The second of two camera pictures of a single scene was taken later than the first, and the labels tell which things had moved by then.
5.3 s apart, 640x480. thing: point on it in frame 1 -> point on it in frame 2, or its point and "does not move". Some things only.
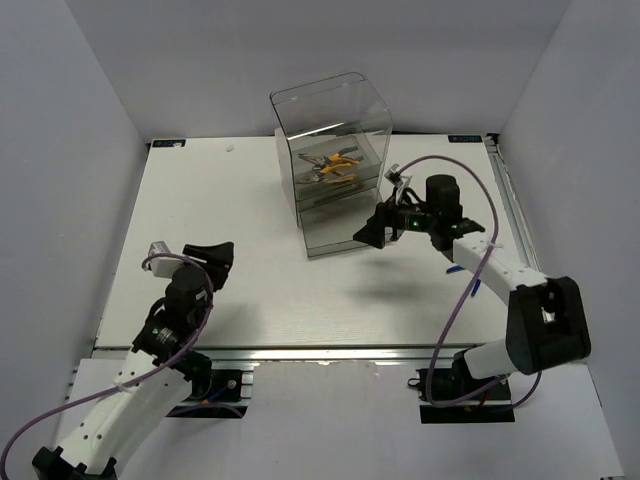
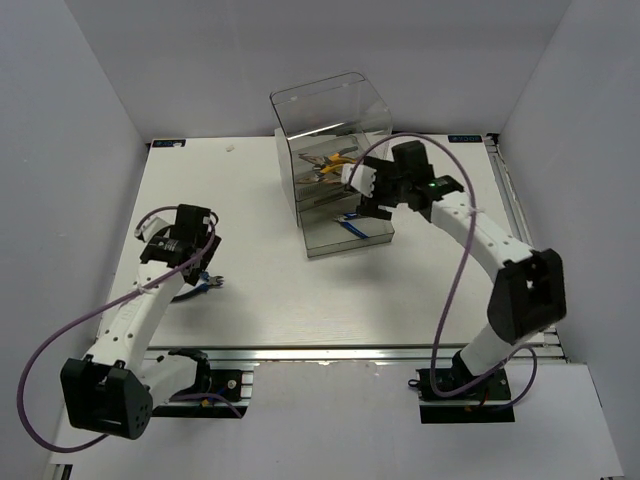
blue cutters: (459, 268) -> (350, 226)
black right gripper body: (402, 217) -> (388, 189)
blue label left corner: (169, 143) does not move
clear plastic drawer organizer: (333, 159) does not move
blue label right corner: (464, 139) does not move
